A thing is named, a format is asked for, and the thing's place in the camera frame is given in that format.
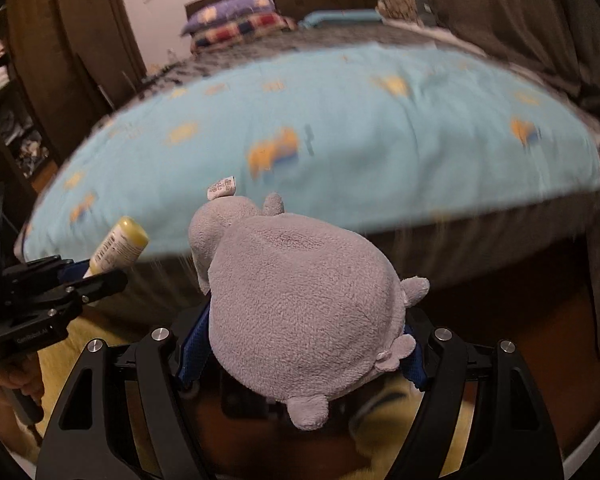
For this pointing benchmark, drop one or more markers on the yellow tube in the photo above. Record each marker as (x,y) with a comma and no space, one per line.
(117,245)

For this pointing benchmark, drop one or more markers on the checkered pillow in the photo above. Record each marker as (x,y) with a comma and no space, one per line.
(250,27)

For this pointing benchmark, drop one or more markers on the yellow cloth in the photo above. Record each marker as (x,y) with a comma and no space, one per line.
(80,332)

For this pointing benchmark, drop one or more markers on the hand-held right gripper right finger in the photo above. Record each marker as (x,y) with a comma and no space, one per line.
(416,362)

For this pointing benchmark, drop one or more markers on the light blue printed blanket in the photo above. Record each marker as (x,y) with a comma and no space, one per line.
(330,150)

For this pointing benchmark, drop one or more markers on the grey plush toy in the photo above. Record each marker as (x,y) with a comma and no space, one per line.
(305,310)

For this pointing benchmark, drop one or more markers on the person's left forearm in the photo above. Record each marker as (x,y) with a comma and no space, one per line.
(5,425)

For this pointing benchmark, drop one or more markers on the light blue pillow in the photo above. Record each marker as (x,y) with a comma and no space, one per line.
(340,17)

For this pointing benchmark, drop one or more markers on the shelf with clothes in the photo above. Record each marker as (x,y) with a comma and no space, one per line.
(10,110)

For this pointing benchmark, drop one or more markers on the brown wardrobe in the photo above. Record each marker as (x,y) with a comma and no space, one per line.
(80,35)

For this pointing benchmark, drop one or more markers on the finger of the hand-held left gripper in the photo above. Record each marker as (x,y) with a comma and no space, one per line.
(35,269)
(97,285)

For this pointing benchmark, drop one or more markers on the grey striped bedspread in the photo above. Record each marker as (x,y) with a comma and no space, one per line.
(260,45)

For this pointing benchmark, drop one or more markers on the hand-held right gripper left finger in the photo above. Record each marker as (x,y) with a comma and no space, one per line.
(192,355)

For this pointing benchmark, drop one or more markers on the blue cartoon pillow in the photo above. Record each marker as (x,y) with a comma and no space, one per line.
(230,10)

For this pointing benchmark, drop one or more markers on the person's left hand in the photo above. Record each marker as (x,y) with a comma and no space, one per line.
(17,377)

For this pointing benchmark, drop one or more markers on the brown curtain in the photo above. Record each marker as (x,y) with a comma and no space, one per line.
(505,20)

